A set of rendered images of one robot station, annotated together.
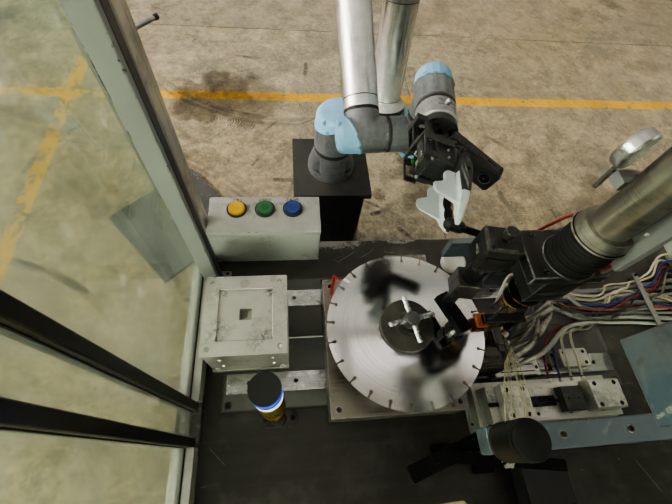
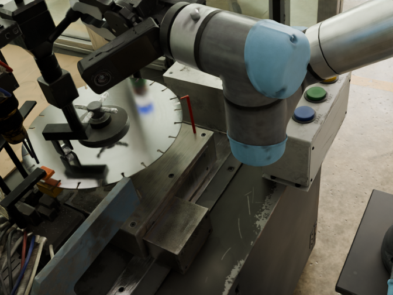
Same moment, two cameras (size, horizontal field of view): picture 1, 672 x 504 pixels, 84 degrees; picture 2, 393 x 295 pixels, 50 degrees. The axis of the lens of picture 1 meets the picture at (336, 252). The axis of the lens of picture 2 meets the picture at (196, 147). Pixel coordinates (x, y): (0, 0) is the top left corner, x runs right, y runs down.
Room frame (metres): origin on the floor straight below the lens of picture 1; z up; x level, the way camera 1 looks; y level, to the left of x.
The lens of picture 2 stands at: (0.92, -0.45, 1.48)
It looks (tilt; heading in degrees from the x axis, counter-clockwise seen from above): 43 degrees down; 142
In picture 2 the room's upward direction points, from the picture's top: 12 degrees counter-clockwise
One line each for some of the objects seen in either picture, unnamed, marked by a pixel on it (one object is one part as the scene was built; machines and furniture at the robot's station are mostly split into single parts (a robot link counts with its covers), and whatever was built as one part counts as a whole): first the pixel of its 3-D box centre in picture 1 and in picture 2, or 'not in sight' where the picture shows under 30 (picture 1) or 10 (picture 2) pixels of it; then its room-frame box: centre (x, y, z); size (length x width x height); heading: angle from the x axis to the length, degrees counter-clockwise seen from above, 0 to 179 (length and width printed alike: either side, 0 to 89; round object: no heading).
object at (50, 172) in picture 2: (494, 322); (33, 195); (0.32, -0.36, 0.95); 0.10 x 0.03 x 0.07; 103
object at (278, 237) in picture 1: (267, 230); (308, 120); (0.52, 0.19, 0.82); 0.28 x 0.11 x 0.15; 103
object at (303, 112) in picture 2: (292, 208); (304, 115); (0.55, 0.13, 0.90); 0.04 x 0.04 x 0.02
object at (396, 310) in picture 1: (407, 324); (100, 120); (0.27, -0.17, 0.96); 0.11 x 0.11 x 0.03
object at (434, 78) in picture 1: (433, 94); (253, 56); (0.65, -0.13, 1.22); 0.11 x 0.08 x 0.09; 4
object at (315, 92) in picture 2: (264, 209); (316, 95); (0.53, 0.20, 0.90); 0.04 x 0.04 x 0.02
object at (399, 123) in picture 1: (412, 134); (261, 112); (0.64, -0.12, 1.12); 0.11 x 0.08 x 0.11; 107
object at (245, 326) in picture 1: (249, 324); (215, 87); (0.25, 0.17, 0.82); 0.18 x 0.18 x 0.15; 13
